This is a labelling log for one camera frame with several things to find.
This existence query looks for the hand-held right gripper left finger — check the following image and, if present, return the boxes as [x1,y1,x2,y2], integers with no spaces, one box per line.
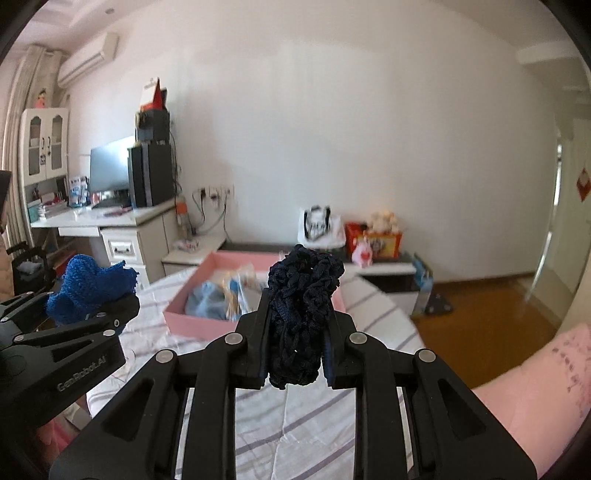
[48,284,274,480]

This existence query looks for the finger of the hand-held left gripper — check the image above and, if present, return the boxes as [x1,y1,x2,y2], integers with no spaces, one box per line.
[11,294,141,357]
[0,290,51,334]

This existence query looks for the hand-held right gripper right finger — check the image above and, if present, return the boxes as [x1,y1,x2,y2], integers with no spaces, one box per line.
[323,305,539,480]

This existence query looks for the blue scrunchie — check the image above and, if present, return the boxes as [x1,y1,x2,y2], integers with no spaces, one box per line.
[46,254,138,325]

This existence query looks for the cotton swab bag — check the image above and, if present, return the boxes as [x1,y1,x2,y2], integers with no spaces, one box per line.
[217,265,262,321]

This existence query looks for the dark navy scrunchie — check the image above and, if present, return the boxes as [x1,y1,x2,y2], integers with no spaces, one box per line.
[267,244,345,389]

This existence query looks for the light blue baby hat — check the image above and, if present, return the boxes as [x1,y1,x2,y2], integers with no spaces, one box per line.
[185,281,232,319]

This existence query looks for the pink cardboard box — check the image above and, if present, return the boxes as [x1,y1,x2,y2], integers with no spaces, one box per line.
[163,250,347,344]

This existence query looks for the black office chair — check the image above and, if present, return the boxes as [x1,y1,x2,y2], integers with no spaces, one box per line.
[4,242,58,296]

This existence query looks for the white desk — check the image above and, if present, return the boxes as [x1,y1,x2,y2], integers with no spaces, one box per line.
[30,200,185,287]

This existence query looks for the white nightstand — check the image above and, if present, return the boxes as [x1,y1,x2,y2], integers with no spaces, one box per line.
[161,234,227,278]

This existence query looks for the black and white low cabinet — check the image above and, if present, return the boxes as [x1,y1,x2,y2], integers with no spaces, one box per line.
[217,242,419,317]

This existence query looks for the stack of books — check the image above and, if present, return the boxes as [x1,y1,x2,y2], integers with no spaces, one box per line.
[28,194,68,220]

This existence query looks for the pink plush with heart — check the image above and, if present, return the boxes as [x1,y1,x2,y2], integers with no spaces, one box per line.
[352,235,374,267]

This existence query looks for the black bathroom scale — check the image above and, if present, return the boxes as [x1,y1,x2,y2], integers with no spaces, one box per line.
[425,295,453,317]

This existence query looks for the orange capped bottle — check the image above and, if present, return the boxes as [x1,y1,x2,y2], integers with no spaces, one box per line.
[175,196,191,238]

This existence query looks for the blue cardboard box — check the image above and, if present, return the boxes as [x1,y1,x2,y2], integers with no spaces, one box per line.
[411,253,435,296]

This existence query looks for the red toy box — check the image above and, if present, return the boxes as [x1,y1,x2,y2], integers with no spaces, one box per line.
[345,223,404,259]

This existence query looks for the white tote bag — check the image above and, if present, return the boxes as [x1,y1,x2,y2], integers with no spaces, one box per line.
[298,205,347,247]

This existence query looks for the blue and white packet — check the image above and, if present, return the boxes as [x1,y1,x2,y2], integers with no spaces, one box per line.
[67,174,90,208]

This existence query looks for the beige plush toys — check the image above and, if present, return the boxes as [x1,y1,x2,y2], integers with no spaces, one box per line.
[367,211,400,234]

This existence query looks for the black computer tower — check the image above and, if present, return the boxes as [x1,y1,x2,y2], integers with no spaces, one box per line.
[127,142,177,208]

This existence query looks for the black computer monitor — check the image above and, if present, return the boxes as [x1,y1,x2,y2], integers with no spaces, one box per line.
[89,136,134,195]

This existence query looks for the white hutch cabinet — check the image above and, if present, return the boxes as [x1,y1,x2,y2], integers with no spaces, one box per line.
[18,107,70,185]

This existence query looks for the beige curtain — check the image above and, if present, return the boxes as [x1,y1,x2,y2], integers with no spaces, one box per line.
[2,45,61,232]

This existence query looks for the black box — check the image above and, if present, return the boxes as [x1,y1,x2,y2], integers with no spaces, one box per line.
[135,110,171,144]

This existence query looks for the pink floral blanket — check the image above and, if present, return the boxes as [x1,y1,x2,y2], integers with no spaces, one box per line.
[471,323,591,462]

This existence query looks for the red and white box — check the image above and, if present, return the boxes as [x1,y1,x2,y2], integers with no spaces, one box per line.
[141,78,168,112]

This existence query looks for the white air conditioner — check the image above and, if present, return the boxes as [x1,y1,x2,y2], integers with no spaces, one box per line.
[58,33,119,88]

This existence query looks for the white door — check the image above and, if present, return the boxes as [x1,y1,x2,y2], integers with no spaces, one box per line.
[558,117,591,301]

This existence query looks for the black power cable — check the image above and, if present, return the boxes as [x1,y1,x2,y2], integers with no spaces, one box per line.
[191,187,229,234]

